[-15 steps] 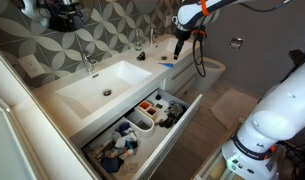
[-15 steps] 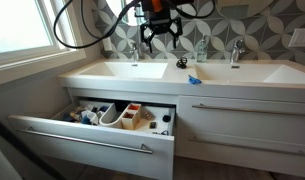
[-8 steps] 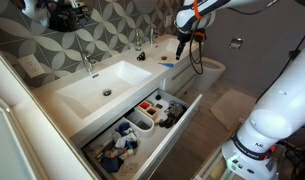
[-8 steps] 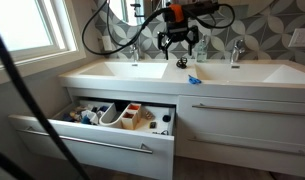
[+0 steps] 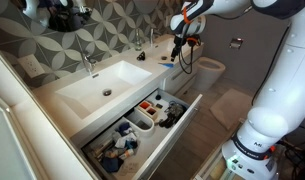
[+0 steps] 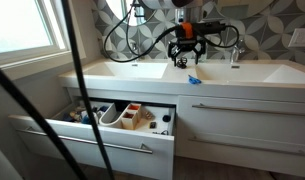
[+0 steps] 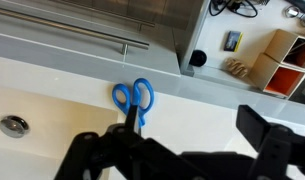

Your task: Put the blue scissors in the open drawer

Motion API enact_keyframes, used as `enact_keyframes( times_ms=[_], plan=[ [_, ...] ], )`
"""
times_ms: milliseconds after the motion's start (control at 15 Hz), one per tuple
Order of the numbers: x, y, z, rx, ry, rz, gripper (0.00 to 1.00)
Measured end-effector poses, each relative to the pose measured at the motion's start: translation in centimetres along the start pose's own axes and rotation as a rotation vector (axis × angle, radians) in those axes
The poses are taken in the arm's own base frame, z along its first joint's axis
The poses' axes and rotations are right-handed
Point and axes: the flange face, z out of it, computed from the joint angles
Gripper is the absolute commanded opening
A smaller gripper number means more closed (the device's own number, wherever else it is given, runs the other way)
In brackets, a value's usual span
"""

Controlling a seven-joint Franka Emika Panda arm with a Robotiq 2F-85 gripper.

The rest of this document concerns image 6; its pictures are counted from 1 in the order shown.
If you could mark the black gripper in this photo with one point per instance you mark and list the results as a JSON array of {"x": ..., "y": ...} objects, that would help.
[{"x": 187, "y": 44}]

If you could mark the blue scissors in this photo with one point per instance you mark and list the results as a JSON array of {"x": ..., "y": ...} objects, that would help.
[{"x": 193, "y": 80}]

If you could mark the white open drawer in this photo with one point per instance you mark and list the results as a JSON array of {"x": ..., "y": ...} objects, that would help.
[{"x": 92, "y": 150}]

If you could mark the white double sink vanity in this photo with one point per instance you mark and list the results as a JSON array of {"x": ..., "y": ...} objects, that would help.
[{"x": 178, "y": 75}]

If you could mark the chrome faucet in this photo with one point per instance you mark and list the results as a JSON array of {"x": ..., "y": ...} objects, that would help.
[
  {"x": 134, "y": 50},
  {"x": 235, "y": 50}
]

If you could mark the black round disk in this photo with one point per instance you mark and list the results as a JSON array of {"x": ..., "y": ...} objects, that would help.
[{"x": 166, "y": 118}]

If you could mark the beige scrunchie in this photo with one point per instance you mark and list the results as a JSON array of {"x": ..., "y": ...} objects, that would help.
[{"x": 149, "y": 116}]

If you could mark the wooden orange two-compartment box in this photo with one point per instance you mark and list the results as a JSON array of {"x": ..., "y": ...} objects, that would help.
[{"x": 129, "y": 124}]

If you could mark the dark blue cloth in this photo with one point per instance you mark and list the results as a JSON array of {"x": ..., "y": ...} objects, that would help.
[{"x": 104, "y": 109}]

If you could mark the white arch organizer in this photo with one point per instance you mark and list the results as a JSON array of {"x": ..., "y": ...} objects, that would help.
[{"x": 108, "y": 120}]

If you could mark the white framed window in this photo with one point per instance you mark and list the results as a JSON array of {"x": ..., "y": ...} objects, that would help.
[{"x": 18, "y": 23}]

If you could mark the orange wrist mount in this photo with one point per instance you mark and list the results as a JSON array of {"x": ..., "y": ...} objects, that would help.
[{"x": 187, "y": 30}]

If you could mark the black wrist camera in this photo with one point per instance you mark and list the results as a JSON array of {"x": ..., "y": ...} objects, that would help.
[{"x": 208, "y": 26}]

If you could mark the round wall mirror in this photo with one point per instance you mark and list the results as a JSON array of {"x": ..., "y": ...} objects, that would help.
[
  {"x": 117, "y": 8},
  {"x": 238, "y": 8}
]

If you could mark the white wall plate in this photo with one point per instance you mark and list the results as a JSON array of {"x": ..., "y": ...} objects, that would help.
[{"x": 300, "y": 37}]

